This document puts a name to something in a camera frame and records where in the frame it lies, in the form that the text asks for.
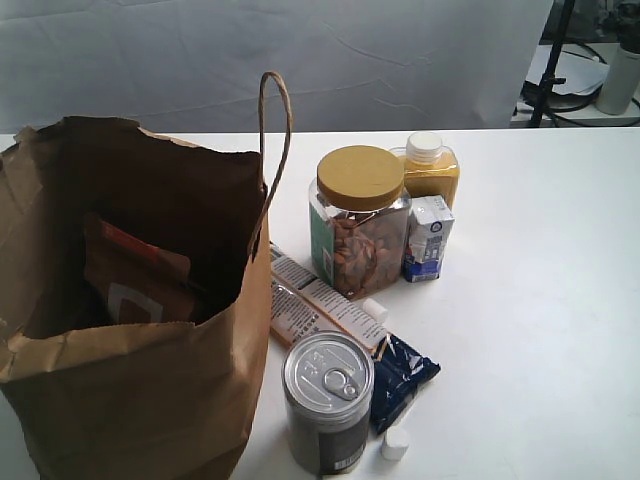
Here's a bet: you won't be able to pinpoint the brown paper grocery bag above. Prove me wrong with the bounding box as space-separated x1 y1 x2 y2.
0 71 292 480

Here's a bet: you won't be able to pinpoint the brown stand-up pouch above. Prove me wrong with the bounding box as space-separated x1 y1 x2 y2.
84 213 206 324

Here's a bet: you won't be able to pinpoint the almond jar with yellow lid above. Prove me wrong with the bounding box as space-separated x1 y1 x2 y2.
309 145 411 299

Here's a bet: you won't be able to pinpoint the clear printed flat package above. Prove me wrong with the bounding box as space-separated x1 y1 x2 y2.
268 242 331 349

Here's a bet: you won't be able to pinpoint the white printed tube package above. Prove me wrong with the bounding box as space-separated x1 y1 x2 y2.
272 247 390 352

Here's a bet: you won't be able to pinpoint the small blue white milk carton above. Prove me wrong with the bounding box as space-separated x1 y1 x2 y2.
402 195 455 283

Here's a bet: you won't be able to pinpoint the yellow grain bottle white cap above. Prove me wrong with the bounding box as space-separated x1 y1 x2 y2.
390 131 460 210

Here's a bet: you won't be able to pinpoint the can with pull-tab lid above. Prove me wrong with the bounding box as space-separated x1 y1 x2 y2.
282 331 374 476

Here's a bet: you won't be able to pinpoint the dark blue snack packet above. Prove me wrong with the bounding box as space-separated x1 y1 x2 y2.
370 333 441 435

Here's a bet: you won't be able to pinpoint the small white cap bottle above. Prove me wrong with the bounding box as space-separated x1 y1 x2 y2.
380 426 410 461

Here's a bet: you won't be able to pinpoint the white paper sheets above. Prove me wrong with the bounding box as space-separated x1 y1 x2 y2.
525 45 609 96

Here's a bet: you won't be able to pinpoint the white cylindrical bottle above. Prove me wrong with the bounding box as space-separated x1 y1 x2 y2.
595 44 639 115

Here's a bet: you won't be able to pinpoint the black tripod stand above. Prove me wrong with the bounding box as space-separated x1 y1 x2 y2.
522 0 576 128

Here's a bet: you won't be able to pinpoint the black cable on background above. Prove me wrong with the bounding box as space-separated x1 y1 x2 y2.
519 39 640 126

